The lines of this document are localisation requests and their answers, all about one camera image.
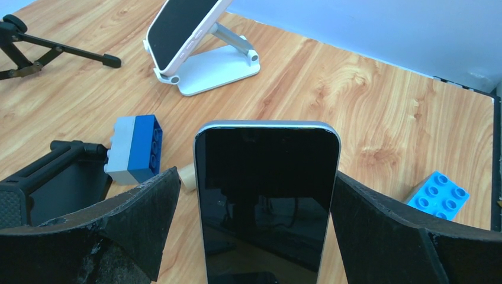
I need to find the blue and grey eraser block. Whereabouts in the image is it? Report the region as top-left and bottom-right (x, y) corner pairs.
(104, 114), (163, 185)

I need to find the phone with pink case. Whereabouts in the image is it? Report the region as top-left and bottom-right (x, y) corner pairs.
(146, 0), (231, 77)

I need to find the phone with white edge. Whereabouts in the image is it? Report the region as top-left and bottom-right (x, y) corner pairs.
(194, 120), (341, 283)

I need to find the small wooden cylinder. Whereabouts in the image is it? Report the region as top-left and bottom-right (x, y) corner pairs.
(178, 163), (197, 193)

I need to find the black clamp phone holder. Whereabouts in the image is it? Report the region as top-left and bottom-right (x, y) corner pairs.
(1, 140), (111, 229)

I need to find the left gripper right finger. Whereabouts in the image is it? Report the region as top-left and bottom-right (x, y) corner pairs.
(331, 172), (501, 283)

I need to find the blue lego brick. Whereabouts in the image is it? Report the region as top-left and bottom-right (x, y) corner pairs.
(404, 171), (469, 221)

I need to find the white phone stand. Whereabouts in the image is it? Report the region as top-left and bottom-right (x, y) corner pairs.
(153, 22), (260, 96)

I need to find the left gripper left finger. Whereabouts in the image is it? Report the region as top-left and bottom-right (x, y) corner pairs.
(1, 167), (181, 283)

